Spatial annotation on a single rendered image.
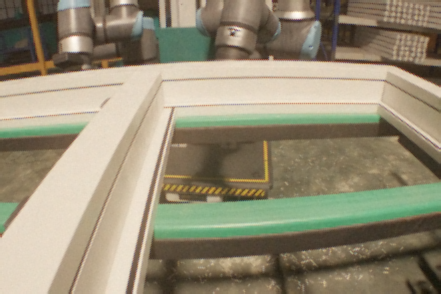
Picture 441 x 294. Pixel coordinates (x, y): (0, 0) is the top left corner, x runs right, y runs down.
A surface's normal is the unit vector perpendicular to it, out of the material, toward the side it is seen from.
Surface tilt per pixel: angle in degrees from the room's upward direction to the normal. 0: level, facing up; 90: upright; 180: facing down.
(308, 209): 0
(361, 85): 90
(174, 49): 90
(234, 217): 0
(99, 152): 0
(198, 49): 90
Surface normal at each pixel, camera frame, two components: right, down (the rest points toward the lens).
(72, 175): -0.02, -0.88
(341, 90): 0.05, 0.48
